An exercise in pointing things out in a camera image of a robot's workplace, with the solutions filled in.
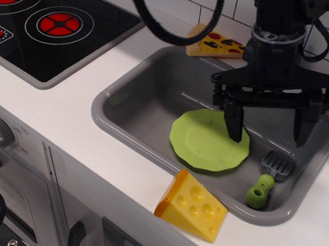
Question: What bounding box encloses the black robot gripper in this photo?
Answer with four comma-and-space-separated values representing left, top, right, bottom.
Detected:
211, 27, 329, 148

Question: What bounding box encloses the white toy oven front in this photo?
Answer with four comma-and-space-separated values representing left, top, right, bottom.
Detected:
0, 106, 64, 246

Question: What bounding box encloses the green toy plate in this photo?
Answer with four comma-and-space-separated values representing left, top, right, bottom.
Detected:
169, 108, 250, 172

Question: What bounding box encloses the grey plastic sink basin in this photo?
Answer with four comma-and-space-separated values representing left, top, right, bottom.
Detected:
91, 47, 329, 226

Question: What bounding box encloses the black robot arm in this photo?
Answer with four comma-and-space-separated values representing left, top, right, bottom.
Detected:
211, 0, 329, 147

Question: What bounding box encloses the black toy stove top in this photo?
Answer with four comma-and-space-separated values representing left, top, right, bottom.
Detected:
0, 0, 143, 90

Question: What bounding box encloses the black braided cable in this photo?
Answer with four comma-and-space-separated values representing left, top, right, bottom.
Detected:
107, 0, 226, 52

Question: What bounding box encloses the toy pizza slice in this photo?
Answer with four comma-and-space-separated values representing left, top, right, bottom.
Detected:
185, 31, 245, 59

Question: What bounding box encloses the dark grey cabinet handle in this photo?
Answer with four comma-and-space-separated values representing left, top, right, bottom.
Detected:
67, 221, 87, 246

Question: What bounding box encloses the yellow toy cheese wedge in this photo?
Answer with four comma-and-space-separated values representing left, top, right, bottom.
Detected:
154, 169, 228, 243

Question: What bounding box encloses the green handled grey spatula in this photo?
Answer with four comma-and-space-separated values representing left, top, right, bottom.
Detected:
245, 151, 295, 209

